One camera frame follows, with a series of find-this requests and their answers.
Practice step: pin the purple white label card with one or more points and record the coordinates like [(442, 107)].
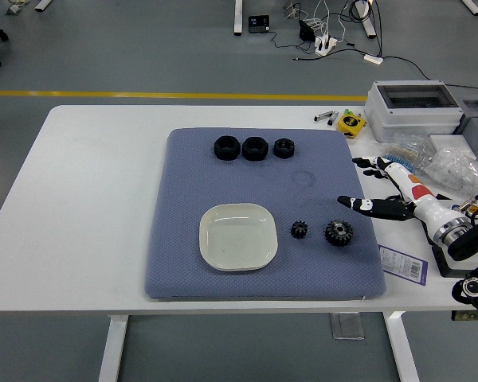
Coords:
[(402, 264)]

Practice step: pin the blue-grey quilted mat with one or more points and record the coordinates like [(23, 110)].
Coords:
[(223, 179)]

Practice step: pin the small black gear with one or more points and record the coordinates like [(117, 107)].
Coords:
[(299, 230)]

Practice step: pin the clear bag of plastic parts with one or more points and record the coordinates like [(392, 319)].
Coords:
[(458, 169)]

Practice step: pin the large black hex nut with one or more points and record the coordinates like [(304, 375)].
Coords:
[(227, 148), (255, 148)]

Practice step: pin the small black hex nut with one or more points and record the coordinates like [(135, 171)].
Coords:
[(284, 148)]

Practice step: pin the white background desk leg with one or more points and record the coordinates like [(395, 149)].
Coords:
[(237, 18), (43, 5), (369, 22), (472, 6)]

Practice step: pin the white flat box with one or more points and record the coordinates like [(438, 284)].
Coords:
[(450, 143)]

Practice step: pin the white square plate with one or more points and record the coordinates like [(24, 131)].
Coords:
[(239, 236)]

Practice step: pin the white power adapter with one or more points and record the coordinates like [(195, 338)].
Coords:
[(373, 59)]

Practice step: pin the clear plastic floor piece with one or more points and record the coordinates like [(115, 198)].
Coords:
[(346, 326)]

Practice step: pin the white table leg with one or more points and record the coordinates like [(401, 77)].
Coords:
[(112, 350), (402, 350)]

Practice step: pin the grey electrical enclosure box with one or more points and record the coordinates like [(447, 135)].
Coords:
[(406, 119)]

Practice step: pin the yellow tape measure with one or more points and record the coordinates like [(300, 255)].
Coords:
[(351, 124)]

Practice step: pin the black handheld device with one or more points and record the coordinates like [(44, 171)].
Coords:
[(259, 24)]

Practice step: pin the black silver marker pen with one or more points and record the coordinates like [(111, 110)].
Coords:
[(333, 118), (322, 116)]

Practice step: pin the black power adapter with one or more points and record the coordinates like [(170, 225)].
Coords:
[(306, 31)]

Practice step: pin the white power strip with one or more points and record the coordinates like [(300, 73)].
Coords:
[(326, 44)]

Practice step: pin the clear bag of blue resistors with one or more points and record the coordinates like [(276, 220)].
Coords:
[(410, 151)]

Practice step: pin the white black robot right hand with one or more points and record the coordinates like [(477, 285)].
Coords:
[(422, 199)]

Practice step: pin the large black gear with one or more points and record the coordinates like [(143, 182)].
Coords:
[(338, 232)]

